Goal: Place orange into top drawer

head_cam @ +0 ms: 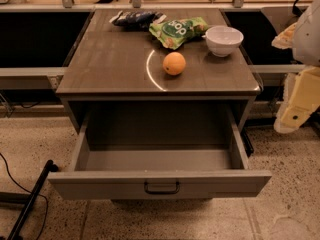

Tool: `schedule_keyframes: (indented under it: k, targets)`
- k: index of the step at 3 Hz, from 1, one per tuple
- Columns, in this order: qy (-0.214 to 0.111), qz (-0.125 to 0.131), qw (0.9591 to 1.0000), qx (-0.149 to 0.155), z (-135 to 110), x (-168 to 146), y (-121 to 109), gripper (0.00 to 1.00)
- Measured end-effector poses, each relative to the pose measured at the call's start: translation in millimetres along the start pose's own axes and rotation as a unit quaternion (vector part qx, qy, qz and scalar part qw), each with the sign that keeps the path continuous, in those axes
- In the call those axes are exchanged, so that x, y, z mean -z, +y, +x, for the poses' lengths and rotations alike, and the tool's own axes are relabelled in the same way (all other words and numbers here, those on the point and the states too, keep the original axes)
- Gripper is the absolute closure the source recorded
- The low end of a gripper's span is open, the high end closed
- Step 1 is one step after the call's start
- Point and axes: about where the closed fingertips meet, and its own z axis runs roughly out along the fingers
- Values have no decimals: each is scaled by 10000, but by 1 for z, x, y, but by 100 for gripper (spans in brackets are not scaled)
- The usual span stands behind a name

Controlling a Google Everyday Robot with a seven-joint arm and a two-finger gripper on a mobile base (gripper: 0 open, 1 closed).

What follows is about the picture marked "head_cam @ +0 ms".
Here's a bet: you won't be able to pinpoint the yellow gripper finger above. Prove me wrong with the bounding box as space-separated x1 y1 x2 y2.
271 23 296 49
274 66 320 134

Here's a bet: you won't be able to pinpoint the orange fruit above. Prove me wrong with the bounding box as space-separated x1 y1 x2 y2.
163 52 186 76

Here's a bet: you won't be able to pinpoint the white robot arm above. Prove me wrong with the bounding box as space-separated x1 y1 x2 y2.
271 0 320 134

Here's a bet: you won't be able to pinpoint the open grey top drawer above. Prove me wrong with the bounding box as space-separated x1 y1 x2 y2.
49 101 271 200

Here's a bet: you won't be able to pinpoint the grey drawer cabinet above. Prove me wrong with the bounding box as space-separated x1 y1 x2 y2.
57 9 260 129

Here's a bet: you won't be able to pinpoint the black headphones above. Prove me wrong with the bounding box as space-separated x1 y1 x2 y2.
292 0 319 17

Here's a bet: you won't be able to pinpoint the white ceramic bowl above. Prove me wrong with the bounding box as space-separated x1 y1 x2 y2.
204 25 244 57

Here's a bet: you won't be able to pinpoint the green snack bag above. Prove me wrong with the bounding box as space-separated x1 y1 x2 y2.
149 17 209 50

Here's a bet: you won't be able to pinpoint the dark blue snack bag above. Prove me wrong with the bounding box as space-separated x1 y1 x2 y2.
109 11 167 28

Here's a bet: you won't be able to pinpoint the black metal stand leg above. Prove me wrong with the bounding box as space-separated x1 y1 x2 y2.
7 160 58 240

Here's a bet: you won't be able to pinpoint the black drawer handle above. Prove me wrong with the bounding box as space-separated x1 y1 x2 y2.
144 182 180 195

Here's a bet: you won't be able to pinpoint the black floor cable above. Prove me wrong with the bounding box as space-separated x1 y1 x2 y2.
0 152 50 240

